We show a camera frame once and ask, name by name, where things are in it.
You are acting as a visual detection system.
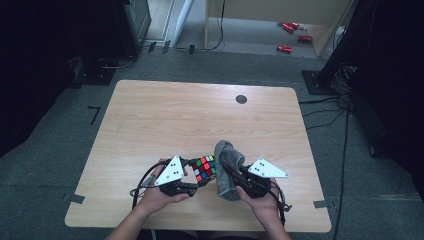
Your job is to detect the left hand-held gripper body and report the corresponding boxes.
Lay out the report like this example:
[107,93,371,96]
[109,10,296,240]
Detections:
[154,154,198,198]

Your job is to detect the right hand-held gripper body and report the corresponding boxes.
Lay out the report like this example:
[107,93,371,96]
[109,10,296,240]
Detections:
[233,157,290,199]

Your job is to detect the grey cloth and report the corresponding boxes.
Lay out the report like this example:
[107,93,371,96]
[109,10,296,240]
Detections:
[213,139,246,202]

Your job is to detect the multicoloured puzzle cube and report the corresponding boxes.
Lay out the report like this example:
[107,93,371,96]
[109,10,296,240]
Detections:
[191,155,218,184]

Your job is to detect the person's left hand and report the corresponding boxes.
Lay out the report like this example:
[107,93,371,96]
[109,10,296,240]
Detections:
[136,158,190,216]

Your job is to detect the person's right hand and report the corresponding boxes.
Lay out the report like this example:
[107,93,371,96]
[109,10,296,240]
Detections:
[235,178,284,225]

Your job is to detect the person's dark lap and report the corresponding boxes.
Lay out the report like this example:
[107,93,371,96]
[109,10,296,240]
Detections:
[143,229,264,240]

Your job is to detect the black stand base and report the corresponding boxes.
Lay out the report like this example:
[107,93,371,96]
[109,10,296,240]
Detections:
[301,69,338,96]

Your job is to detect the black floor plate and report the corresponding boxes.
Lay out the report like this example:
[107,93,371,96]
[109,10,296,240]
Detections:
[70,56,116,88]

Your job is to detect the white board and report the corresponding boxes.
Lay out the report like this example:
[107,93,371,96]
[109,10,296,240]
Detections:
[171,0,196,46]

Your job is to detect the black cabinet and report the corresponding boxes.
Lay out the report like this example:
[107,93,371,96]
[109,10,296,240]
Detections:
[111,0,153,59]

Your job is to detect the left hand-held gripper cable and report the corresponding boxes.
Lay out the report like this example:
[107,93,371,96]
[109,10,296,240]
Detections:
[129,159,168,210]

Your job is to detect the hand-held gripper cable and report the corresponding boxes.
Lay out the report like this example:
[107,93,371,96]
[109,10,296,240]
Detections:
[269,184,293,228]
[129,159,168,210]

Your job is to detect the right hand-held gripper cable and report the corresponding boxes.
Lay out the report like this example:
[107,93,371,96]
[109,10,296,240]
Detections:
[269,184,293,228]

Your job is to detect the long black floor cable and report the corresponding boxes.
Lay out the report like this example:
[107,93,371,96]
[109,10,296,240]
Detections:
[333,106,352,240]

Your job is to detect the black floor cables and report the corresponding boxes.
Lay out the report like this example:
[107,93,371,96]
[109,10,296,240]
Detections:
[298,94,351,132]

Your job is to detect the looped black floor cable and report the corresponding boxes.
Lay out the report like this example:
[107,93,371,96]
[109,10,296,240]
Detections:
[98,54,138,70]

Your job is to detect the tangled cable bundle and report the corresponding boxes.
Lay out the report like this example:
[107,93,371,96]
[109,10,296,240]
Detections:
[333,63,358,95]

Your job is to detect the hanging black cable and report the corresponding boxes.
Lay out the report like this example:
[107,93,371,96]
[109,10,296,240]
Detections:
[199,0,226,52]

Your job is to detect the black stand post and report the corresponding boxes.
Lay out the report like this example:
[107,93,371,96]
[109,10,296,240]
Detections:
[318,0,379,88]

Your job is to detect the light wooden desk frame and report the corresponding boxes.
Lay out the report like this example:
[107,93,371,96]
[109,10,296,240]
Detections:
[203,0,354,58]

